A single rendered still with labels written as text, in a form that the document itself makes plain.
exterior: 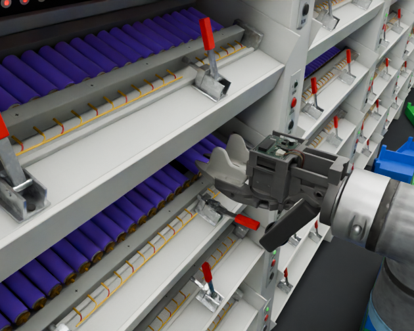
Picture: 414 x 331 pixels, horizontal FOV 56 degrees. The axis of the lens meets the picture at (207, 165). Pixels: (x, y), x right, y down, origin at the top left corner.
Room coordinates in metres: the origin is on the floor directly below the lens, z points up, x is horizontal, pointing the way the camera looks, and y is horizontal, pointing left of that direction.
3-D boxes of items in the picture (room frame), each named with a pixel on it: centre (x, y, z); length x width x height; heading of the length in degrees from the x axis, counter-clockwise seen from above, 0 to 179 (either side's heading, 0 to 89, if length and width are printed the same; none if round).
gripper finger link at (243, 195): (0.43, -0.05, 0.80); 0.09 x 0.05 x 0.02; 61
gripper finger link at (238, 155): (0.50, -0.04, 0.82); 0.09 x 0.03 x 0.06; 52
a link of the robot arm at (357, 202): (0.37, -0.18, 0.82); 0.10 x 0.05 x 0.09; 146
